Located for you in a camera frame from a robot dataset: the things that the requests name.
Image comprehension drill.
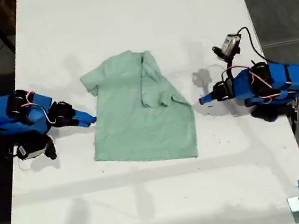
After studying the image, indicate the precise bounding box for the pale green T-shirt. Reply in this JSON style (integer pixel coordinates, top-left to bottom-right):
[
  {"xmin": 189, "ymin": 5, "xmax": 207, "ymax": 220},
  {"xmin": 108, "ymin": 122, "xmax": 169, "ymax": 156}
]
[{"xmin": 75, "ymin": 41, "xmax": 203, "ymax": 177}]

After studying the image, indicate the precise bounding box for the camera black stalk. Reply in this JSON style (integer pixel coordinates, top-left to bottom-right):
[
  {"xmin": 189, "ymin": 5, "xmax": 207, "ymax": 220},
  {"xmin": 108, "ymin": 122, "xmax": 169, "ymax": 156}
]
[{"xmin": 221, "ymin": 55, "xmax": 239, "ymax": 81}]

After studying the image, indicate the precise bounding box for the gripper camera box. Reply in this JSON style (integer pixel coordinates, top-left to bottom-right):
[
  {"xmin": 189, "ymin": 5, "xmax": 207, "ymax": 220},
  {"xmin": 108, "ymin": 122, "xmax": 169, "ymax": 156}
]
[
  {"xmin": 11, "ymin": 134, "xmax": 59, "ymax": 167},
  {"xmin": 209, "ymin": 31, "xmax": 245, "ymax": 64}
]

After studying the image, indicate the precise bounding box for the black floor cable loop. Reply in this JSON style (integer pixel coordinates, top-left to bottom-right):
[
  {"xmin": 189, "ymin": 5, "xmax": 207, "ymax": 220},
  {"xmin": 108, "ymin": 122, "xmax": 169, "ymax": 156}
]
[{"xmin": 0, "ymin": 25, "xmax": 17, "ymax": 57}]

